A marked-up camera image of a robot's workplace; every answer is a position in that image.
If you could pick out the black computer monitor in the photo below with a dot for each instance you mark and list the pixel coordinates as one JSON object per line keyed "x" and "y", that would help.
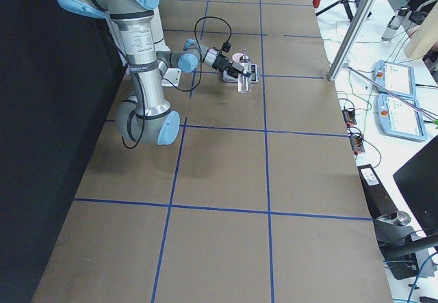
{"x": 417, "y": 182}

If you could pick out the aluminium frame post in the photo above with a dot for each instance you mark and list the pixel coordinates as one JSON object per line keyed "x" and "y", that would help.
{"x": 350, "y": 37}

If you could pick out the near blue teach pendant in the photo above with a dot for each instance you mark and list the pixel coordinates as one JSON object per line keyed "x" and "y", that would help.
{"x": 396, "y": 119}

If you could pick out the far blue teach pendant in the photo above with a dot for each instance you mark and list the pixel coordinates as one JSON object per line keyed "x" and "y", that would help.
{"x": 396, "y": 77}

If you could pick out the black desk clamp device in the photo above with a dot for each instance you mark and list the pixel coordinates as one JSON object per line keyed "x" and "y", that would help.
{"x": 404, "y": 251}

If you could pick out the clear glass sauce bottle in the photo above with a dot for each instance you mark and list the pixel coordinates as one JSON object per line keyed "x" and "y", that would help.
{"x": 244, "y": 84}

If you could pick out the blue teach pendant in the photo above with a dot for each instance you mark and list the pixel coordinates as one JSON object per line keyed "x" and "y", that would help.
{"x": 396, "y": 119}
{"x": 396, "y": 77}

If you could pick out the digital kitchen scale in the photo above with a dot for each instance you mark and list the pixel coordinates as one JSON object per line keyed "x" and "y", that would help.
{"x": 255, "y": 75}

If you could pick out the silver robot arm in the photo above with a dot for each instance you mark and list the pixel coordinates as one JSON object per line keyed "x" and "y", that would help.
{"x": 146, "y": 116}

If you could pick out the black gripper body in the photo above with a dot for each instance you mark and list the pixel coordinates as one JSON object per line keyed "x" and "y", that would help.
{"x": 221, "y": 63}

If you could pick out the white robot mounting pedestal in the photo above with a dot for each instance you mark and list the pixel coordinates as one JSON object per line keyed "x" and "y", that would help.
{"x": 170, "y": 74}

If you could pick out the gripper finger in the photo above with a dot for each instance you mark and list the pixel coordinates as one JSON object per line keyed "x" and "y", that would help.
{"x": 246, "y": 74}
{"x": 243, "y": 65}

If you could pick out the metal reacher grabber stick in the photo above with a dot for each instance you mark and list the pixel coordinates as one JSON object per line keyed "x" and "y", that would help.
{"x": 427, "y": 114}

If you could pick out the pink plastic cup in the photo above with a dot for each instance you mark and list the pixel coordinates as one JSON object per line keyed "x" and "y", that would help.
{"x": 236, "y": 57}

